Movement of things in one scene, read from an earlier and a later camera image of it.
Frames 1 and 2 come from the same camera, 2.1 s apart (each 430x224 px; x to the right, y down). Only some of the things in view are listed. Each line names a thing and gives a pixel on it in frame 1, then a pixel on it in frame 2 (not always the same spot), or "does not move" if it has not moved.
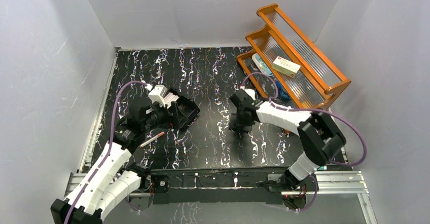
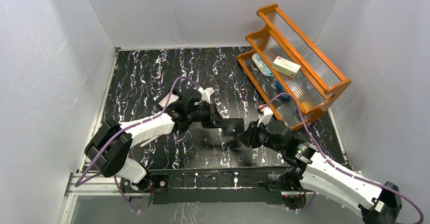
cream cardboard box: (286, 67) does not move
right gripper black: (241, 122) -> (249, 138)
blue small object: (284, 92) does not move
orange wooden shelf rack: (287, 64) does not move
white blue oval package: (261, 64) does not move
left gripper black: (175, 111) -> (217, 119)
